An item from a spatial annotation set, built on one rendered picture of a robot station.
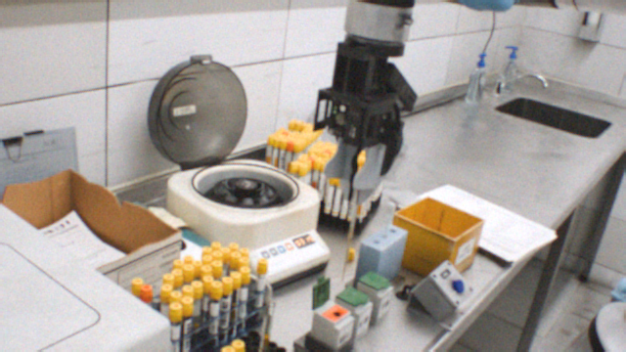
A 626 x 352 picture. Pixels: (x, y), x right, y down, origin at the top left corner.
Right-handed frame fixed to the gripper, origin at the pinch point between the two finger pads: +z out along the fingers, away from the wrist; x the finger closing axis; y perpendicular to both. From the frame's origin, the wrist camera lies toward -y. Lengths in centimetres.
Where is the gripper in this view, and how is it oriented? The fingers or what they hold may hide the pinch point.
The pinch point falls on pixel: (358, 192)
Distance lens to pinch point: 80.5
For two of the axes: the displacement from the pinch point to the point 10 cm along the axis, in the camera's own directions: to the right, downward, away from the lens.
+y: -6.0, 2.4, -7.6
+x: 7.9, 3.2, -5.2
